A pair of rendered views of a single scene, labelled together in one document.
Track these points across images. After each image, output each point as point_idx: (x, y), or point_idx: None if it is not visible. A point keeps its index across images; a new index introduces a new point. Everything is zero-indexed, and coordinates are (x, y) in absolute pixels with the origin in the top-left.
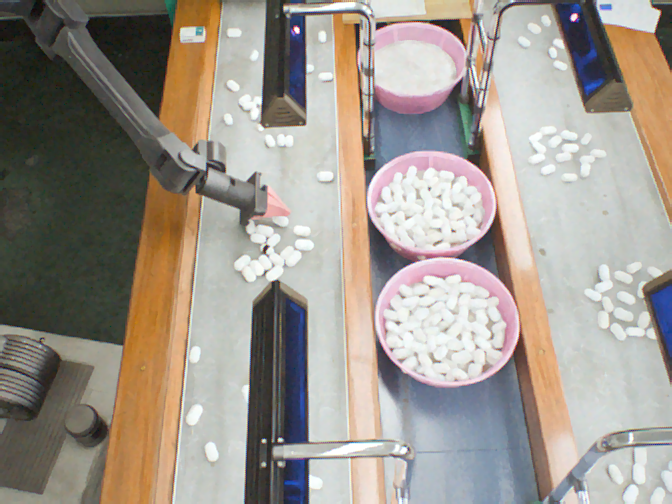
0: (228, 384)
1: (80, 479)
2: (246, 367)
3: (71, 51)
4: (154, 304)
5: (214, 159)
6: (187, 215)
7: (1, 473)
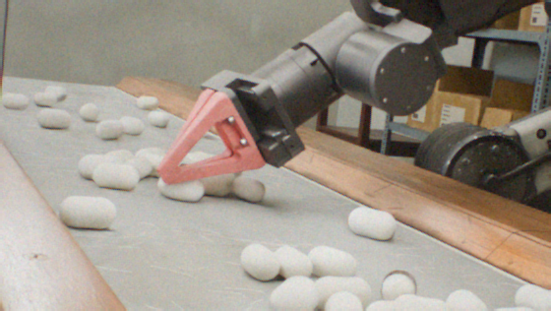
0: (168, 140)
1: None
2: (149, 142)
3: None
4: (342, 150)
5: (362, 31)
6: (402, 189)
7: None
